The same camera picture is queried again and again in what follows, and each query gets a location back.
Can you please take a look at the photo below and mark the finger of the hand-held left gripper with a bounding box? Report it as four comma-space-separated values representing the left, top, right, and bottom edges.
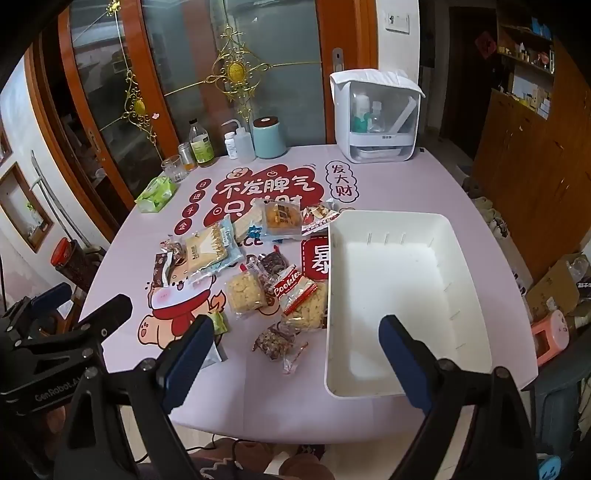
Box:
0, 282, 74, 342
9, 294, 134, 365

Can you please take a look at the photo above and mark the small glass jar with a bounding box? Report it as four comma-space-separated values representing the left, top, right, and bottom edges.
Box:
178, 142, 197, 172

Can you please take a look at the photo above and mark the white plastic bin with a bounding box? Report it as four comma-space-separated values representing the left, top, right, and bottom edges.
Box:
324, 210, 492, 400

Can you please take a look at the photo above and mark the white countertop cabinet appliance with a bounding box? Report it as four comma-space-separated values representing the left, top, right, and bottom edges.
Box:
329, 69, 426, 164

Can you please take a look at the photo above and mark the red white snack packet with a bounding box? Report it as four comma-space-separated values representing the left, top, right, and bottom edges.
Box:
301, 203, 342, 237

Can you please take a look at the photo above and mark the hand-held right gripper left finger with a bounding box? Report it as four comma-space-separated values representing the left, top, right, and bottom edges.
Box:
53, 315, 215, 480

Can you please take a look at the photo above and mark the red paper wall decoration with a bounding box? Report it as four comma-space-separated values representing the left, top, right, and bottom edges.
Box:
475, 31, 497, 58

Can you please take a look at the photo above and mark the white teal bottle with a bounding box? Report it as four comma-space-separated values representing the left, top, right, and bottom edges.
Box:
353, 92, 372, 132

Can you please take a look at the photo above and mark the metal pole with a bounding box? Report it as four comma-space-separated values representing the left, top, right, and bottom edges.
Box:
31, 150, 88, 250

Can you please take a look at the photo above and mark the yellow rice cracker packet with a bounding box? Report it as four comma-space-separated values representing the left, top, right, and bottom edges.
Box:
225, 270, 269, 319

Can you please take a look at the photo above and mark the red label cookie packet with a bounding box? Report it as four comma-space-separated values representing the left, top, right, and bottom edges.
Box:
270, 264, 329, 333

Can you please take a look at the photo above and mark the clear squeeze bottle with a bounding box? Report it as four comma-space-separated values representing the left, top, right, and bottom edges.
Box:
221, 119, 256, 162

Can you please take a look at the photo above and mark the wooden wall niche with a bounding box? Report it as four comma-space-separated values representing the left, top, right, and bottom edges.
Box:
0, 161, 54, 252

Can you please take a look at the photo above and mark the wooden cabinet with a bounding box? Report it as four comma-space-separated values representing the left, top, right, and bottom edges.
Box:
471, 88, 591, 282

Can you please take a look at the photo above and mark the large bread packet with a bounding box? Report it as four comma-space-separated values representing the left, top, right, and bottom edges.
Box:
185, 217, 245, 282

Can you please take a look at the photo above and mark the brown chocolate snack packet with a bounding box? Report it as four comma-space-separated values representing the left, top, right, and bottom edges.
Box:
152, 237, 188, 289

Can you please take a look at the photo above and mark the dark grey stool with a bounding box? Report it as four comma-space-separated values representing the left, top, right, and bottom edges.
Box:
522, 360, 591, 480

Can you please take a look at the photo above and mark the cardboard box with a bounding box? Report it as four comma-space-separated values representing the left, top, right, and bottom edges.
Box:
526, 254, 591, 324

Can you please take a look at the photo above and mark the green tissue pack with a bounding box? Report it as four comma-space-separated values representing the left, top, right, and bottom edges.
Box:
135, 175, 178, 213

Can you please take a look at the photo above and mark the wooden framed glass door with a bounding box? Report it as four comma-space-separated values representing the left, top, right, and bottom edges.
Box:
28, 0, 185, 241
134, 0, 379, 153

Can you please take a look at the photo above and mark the pink stool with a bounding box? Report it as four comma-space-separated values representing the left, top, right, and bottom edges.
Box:
531, 310, 571, 365

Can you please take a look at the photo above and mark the red lidded jar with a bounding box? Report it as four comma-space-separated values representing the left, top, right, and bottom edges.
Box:
51, 237, 100, 291

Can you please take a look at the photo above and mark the light blue canister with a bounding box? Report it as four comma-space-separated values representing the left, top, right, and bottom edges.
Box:
253, 116, 287, 159

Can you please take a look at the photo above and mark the white blue snack packet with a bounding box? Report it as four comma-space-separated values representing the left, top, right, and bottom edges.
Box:
233, 205, 266, 241

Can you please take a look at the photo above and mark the wooden wall shelf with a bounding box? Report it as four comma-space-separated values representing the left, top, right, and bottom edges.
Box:
496, 9, 557, 121

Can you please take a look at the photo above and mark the light shoe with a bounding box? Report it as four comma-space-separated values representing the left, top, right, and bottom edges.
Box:
482, 215, 511, 238

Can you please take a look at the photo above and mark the clear brown cake packet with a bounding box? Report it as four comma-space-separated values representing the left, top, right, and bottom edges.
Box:
261, 202, 303, 241

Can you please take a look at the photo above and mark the clear glass cup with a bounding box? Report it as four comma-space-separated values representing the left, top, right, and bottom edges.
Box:
161, 155, 188, 184

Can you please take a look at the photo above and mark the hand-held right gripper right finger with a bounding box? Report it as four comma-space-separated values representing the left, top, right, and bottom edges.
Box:
379, 315, 543, 480

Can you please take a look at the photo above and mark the green label glass bottle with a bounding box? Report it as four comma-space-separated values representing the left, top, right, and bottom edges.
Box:
188, 119, 215, 168

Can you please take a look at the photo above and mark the nut bar packet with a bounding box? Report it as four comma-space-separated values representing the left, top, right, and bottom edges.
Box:
252, 323, 296, 361

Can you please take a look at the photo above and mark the gold door ornament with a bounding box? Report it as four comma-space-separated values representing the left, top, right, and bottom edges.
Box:
203, 25, 271, 121
122, 69, 158, 144

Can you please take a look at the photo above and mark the dark chocolate cake packet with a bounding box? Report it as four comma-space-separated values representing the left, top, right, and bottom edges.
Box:
245, 247, 289, 282

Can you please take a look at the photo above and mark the white wall switch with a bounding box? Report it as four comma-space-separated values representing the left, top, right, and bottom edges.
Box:
385, 11, 410, 34

